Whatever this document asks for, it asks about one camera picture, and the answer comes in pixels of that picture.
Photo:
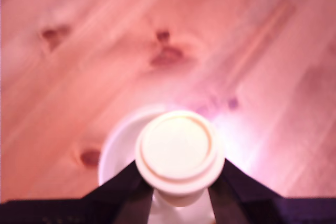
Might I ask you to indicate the white coffee capsule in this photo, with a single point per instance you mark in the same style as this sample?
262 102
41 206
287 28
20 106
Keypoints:
178 148

